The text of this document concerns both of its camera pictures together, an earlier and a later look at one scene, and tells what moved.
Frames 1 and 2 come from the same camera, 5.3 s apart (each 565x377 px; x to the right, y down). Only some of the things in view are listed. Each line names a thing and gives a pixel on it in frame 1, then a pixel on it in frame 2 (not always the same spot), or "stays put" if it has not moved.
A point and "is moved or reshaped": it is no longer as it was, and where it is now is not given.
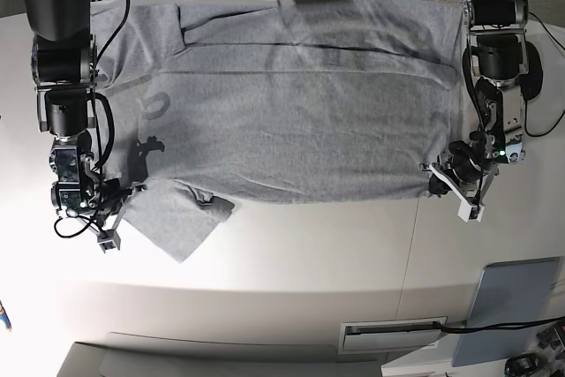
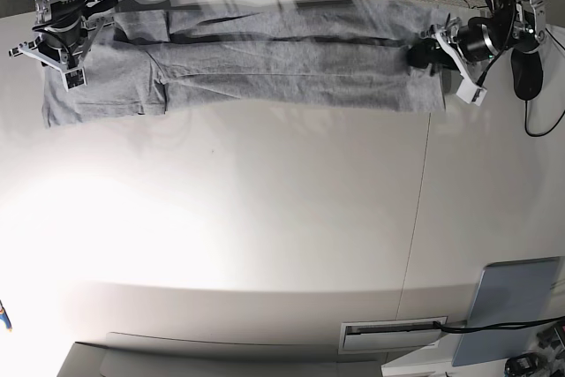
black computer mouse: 531,83 stays put
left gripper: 466,161 → 476,41
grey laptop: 508,292 stays put
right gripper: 106,196 → 57,41
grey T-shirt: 221,101 is moved or reshaped
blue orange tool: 3,316 stays put
